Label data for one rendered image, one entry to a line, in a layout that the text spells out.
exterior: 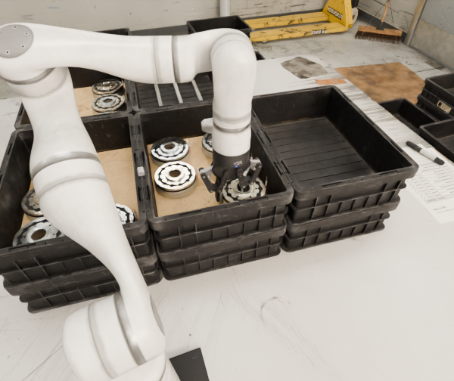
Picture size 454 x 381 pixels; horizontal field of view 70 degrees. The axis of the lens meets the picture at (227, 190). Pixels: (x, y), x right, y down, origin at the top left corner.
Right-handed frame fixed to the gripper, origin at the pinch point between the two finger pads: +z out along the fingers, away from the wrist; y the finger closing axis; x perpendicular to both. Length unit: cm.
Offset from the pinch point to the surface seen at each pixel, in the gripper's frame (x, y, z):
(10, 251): -8.1, -42.3, -5.3
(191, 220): -9.0, -10.4, -4.4
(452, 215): -9, 63, 17
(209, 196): 4.3, -4.0, 4.2
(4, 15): 333, -127, 51
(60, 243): -8.7, -33.9, -5.4
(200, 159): 18.9, -2.8, 4.2
